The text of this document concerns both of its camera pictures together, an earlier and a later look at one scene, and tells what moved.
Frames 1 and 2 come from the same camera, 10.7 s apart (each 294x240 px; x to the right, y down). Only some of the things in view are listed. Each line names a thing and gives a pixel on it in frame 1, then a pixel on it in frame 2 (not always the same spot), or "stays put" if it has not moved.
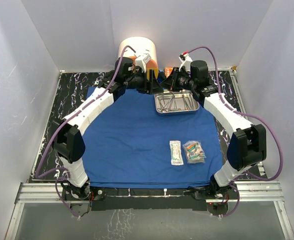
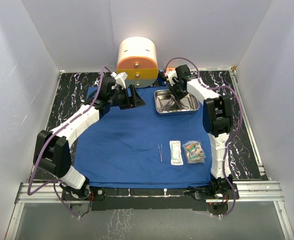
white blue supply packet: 194,152 stays put
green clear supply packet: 193,151 stays put
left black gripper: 154,87 → 137,101
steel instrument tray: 175,102 stays put
